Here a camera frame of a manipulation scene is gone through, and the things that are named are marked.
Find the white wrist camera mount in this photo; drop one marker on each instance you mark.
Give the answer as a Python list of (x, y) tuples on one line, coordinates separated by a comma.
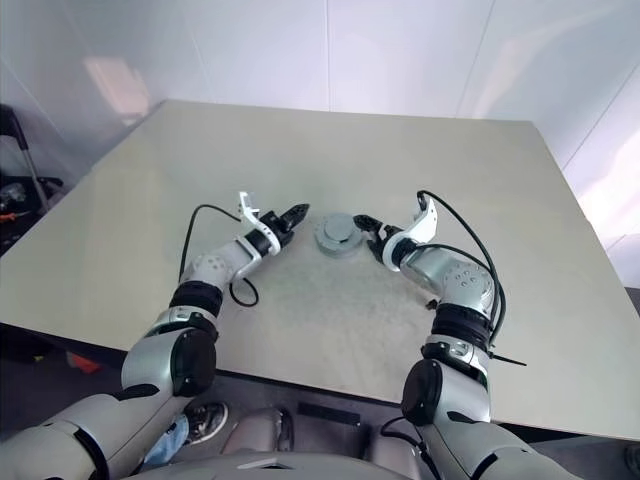
[(255, 220), (425, 225)]

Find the beige rounded shape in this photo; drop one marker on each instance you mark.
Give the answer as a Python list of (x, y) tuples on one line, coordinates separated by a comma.
[(255, 432)]

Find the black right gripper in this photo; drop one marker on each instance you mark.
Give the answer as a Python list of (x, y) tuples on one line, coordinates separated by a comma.
[(382, 242)]

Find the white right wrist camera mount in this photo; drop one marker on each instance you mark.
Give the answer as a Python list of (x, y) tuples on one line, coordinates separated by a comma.
[(425, 225)]

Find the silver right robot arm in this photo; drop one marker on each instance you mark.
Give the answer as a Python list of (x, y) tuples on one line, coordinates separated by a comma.
[(450, 390)]

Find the black zip tie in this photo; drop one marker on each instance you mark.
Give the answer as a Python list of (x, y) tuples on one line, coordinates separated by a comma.
[(507, 358)]

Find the blue jeans leg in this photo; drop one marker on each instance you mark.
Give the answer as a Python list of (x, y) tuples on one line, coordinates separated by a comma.
[(167, 442)]

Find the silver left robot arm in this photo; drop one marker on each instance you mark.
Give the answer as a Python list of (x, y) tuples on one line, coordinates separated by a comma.
[(165, 360)]

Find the black flat bar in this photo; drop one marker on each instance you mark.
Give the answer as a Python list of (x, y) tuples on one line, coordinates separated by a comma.
[(330, 414)]

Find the grey robot torso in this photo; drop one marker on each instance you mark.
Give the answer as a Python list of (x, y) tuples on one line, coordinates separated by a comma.
[(300, 467)]

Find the black equipment at left edge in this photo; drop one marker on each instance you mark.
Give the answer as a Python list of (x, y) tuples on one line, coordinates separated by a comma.
[(12, 120)]

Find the clear glass object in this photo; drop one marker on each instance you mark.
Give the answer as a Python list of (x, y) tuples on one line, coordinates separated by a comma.
[(12, 191)]

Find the orange object under table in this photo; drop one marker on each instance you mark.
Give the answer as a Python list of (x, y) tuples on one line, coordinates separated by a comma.
[(82, 362)]

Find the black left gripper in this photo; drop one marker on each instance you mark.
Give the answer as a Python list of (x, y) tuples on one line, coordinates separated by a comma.
[(280, 231)]

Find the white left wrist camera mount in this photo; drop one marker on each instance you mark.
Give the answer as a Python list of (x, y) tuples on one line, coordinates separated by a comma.
[(255, 220)]

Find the grey sneaker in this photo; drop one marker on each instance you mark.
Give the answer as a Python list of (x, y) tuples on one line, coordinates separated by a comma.
[(207, 422)]

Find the black side table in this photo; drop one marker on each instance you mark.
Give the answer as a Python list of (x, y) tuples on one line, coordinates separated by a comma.
[(30, 230)]

